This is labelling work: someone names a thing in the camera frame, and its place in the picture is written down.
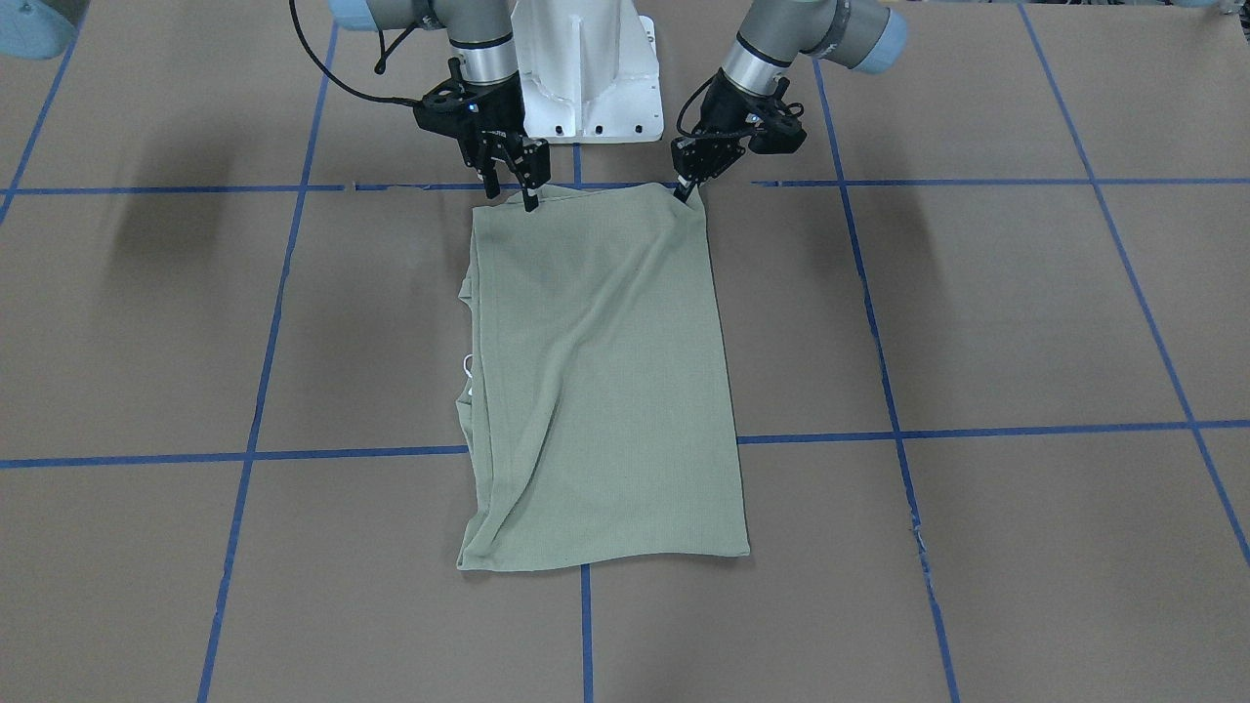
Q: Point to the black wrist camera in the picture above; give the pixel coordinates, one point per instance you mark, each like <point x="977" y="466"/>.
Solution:
<point x="777" y="129"/>
<point x="449" y="110"/>

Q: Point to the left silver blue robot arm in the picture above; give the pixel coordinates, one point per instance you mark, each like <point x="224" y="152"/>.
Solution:
<point x="864" y="36"/>

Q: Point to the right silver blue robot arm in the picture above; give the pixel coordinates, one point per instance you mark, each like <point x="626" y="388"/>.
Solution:
<point x="480" y="34"/>

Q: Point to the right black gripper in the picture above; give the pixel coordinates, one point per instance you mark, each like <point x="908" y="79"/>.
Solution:
<point x="500" y="120"/>

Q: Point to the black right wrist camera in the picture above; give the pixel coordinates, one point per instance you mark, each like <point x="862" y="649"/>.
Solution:
<point x="449" y="110"/>

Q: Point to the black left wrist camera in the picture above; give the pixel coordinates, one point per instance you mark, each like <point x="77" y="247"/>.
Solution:
<point x="777" y="129"/>

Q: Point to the olive green long-sleeve shirt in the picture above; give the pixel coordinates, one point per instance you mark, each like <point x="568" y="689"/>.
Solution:
<point x="602" y="425"/>

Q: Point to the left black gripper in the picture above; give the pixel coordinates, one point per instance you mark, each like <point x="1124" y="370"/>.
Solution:
<point x="721" y="124"/>

